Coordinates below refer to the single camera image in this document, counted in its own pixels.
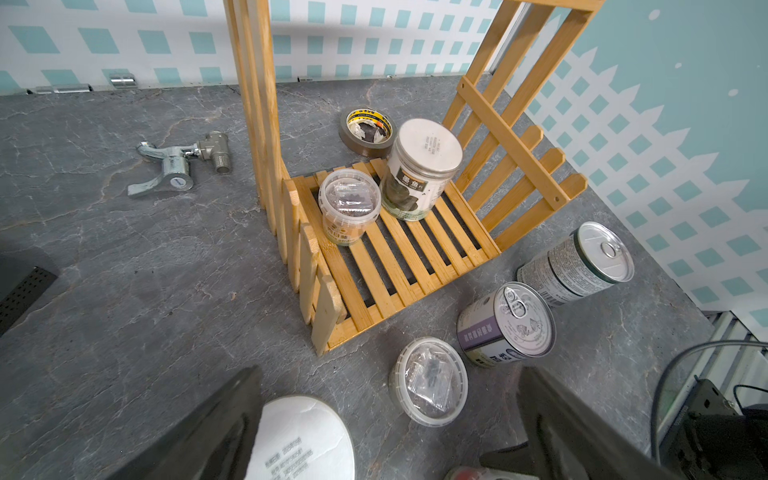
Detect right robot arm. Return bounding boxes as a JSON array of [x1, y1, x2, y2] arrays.
[[650, 340, 767, 479]]

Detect white lid can shelf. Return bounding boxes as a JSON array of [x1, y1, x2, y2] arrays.
[[381, 118, 463, 221]]

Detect tall silver green can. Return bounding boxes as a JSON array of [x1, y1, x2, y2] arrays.
[[516, 221, 635, 307]]

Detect green label pull-tab can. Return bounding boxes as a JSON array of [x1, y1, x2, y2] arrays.
[[457, 282, 556, 368]]

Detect metal valve fitting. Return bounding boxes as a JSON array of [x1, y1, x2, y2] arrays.
[[127, 131, 231, 198]]

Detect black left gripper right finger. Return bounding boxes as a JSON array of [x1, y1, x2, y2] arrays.
[[517, 367, 676, 479]]

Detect clear plastic seed jar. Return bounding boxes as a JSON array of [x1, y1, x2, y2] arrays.
[[388, 337, 469, 428]]

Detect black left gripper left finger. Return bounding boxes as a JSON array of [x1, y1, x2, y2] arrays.
[[110, 366, 263, 479]]

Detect black network switch box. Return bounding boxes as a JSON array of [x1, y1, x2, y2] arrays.
[[1, 266, 57, 335]]

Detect large white lid can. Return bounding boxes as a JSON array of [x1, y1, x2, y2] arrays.
[[245, 395, 356, 480]]

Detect wooden two-tier shelf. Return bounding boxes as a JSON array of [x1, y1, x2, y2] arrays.
[[224, 1, 601, 354]]

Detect brown tape roll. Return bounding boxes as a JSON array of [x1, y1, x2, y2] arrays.
[[338, 107, 397, 158]]

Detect red seed plastic jar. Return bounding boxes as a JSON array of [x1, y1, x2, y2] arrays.
[[444, 466, 538, 480]]

